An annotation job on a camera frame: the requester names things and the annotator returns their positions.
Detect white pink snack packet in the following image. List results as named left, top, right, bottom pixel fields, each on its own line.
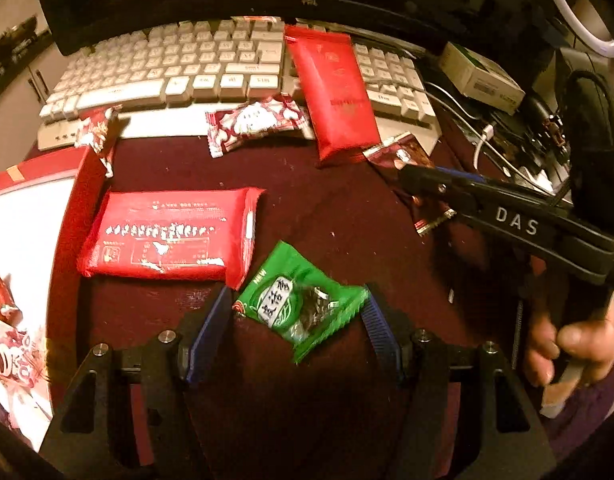
left=0, top=320, right=48, bottom=389

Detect dark red foil snack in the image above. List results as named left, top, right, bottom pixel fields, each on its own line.
left=363, top=132, right=456, bottom=236

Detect large red tissue pack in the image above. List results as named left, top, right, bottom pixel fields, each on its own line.
left=78, top=188, right=264, bottom=289

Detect green candy packet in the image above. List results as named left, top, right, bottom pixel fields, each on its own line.
left=232, top=242, right=370, bottom=364

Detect small red snack sachet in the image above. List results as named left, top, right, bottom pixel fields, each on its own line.
left=75, top=105, right=122, bottom=179

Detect red white patterned snack packet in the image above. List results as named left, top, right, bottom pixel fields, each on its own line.
left=206, top=93, right=316, bottom=158

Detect person right hand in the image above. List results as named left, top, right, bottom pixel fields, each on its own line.
left=524, top=292, right=614, bottom=387

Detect small white cardboard box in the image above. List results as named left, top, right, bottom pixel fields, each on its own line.
left=438, top=42, right=525, bottom=115

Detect red tray box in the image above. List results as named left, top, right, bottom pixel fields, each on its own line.
left=0, top=148, right=105, bottom=451

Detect black wok pan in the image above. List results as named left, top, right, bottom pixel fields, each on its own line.
left=0, top=15, right=38, bottom=64

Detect white charging cable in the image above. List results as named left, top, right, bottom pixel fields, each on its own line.
left=420, top=79, right=573, bottom=196

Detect white ring light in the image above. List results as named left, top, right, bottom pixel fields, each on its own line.
left=553, top=0, right=614, bottom=58

